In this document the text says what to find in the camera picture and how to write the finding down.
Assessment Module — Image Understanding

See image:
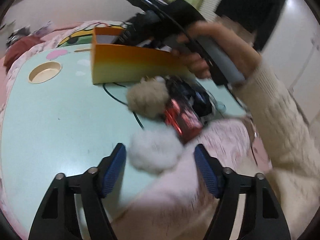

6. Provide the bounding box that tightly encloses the orange gradient cardboard box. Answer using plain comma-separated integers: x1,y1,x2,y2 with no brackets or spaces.
91,27,194,85

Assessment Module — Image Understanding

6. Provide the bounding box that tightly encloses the person right hand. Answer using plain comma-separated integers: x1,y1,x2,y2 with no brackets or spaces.
171,21,262,79

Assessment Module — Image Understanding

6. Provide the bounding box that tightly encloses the dark red marbled pouch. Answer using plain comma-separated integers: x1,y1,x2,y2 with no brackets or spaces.
164,98,203,144

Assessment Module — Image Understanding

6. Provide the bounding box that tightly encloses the cream sweater right forearm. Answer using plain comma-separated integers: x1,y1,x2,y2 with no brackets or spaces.
234,62,319,239

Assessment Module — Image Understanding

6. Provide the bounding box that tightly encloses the beige fluffy pompom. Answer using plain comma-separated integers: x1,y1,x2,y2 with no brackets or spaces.
126,80,170,119

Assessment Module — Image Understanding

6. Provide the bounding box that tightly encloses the dark red pillow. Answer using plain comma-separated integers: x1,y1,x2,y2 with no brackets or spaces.
3,35,44,72

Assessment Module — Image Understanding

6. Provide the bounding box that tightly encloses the white fluffy pompom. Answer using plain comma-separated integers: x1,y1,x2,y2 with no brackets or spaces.
127,127,184,174

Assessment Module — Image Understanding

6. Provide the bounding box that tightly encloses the pink rose patterned blanket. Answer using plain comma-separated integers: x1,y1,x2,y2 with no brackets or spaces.
0,21,273,240

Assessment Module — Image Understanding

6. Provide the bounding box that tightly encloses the black fabric bundle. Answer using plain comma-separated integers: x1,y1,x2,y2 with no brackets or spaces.
165,76,216,122

